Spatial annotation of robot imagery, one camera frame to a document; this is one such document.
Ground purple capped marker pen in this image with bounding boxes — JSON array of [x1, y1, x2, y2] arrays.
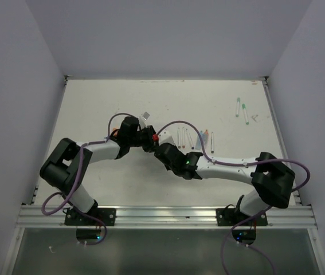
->
[[186, 128, 194, 150]]

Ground light blue highlighter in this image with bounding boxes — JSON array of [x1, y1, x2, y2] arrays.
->
[[195, 130, 204, 150]]

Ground peach capped marker pen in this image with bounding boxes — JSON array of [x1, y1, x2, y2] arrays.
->
[[181, 127, 186, 149]]

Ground orange highlighter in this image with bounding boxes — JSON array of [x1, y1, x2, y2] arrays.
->
[[202, 129, 209, 145]]

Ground light blue capped marker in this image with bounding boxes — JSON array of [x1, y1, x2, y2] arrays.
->
[[210, 132, 215, 154]]

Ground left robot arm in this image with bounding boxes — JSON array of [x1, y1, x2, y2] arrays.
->
[[40, 115, 159, 225]]

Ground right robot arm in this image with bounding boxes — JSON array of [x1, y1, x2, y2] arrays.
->
[[154, 143, 295, 225]]

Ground green capped marker right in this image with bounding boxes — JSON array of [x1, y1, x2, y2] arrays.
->
[[242, 104, 249, 125]]

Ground green capped marker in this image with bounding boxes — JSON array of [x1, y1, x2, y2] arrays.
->
[[242, 104, 249, 125], [235, 97, 241, 117]]

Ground green capped marker left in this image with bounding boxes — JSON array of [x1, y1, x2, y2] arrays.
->
[[235, 97, 241, 117]]

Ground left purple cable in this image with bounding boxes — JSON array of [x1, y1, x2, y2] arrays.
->
[[41, 113, 140, 246]]

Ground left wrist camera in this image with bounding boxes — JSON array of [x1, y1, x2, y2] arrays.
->
[[139, 112, 150, 128]]

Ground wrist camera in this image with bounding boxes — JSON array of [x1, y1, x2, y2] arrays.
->
[[139, 112, 150, 128], [153, 130, 175, 145]]

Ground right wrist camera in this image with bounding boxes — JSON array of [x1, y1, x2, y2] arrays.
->
[[153, 130, 175, 145]]

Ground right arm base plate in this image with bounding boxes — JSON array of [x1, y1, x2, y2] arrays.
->
[[216, 204, 268, 226]]

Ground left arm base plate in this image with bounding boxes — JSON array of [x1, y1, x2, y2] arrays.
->
[[62, 207, 116, 226]]

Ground aluminium rail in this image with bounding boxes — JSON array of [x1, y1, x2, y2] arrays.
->
[[16, 205, 317, 229]]

